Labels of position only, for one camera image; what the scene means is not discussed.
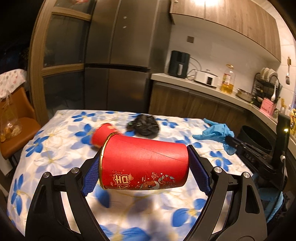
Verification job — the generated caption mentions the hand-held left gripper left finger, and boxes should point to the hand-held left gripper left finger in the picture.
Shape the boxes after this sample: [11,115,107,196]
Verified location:
[25,145,110,241]

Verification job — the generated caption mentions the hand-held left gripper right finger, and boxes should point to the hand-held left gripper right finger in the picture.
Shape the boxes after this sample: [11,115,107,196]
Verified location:
[185,145,268,241]

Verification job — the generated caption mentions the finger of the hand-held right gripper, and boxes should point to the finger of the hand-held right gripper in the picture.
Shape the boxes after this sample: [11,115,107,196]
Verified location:
[225,136,273,162]
[228,141,264,163]

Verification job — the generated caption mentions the black trash bin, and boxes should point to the black trash bin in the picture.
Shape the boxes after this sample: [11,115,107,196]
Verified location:
[238,125,277,160]

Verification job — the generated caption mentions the blue rubber glove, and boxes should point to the blue rubber glove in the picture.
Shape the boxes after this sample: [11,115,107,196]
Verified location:
[192,118,235,155]

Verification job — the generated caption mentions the red paper cup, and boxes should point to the red paper cup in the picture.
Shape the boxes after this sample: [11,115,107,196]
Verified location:
[98,133,191,191]
[91,123,120,148]

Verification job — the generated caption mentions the pink box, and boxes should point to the pink box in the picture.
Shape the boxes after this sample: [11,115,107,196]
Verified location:
[259,97,277,114]

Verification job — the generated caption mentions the steel bowl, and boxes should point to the steel bowl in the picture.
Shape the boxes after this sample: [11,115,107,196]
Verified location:
[236,88,255,103]

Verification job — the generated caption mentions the black dish rack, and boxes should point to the black dish rack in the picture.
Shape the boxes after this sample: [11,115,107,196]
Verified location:
[252,67,283,105]

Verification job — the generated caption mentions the blue fabric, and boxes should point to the blue fabric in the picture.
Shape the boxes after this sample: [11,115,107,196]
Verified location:
[258,186,285,223]

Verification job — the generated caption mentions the cooking oil bottle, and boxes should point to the cooking oil bottle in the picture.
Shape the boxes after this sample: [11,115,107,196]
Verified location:
[220,64,235,94]

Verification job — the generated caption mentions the hanging metal spatula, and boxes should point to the hanging metal spatula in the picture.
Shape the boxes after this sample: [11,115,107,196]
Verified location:
[285,57,291,85]

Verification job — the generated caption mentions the stack of white plates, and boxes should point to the stack of white plates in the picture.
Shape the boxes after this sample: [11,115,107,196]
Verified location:
[260,67,278,80]

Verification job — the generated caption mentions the crumpled black plastic bag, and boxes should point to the crumpled black plastic bag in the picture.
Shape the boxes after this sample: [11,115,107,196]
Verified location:
[125,114,161,137]

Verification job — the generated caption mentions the kitchen counter with wooden cabinets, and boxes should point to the kitchen counter with wooden cabinets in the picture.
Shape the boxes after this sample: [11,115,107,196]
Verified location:
[149,73,296,193]

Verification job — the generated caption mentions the white electric cooker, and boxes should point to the white electric cooker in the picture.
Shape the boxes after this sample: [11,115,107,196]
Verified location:
[194,70,218,89]

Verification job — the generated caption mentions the clear plastic bag of fruit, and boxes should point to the clear plastic bag of fruit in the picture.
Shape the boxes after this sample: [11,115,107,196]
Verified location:
[0,93,23,142]

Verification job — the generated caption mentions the orange chair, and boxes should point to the orange chair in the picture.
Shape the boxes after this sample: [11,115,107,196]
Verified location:
[0,87,41,161]

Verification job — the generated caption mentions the black air fryer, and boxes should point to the black air fryer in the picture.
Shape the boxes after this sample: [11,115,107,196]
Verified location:
[168,50,191,79]

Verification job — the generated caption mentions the dark steel refrigerator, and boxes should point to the dark steel refrigerator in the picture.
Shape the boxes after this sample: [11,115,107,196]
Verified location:
[84,0,173,115]

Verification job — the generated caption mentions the dotted white cloth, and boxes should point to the dotted white cloth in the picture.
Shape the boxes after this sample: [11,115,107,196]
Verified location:
[0,69,28,100]

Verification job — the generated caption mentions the wooden glass-door cabinet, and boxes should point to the wooden glass-door cabinet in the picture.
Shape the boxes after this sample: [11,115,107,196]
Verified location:
[29,0,97,126]

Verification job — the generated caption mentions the wooden wall cabinets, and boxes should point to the wooden wall cabinets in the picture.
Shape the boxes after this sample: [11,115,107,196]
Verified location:
[169,0,282,62]

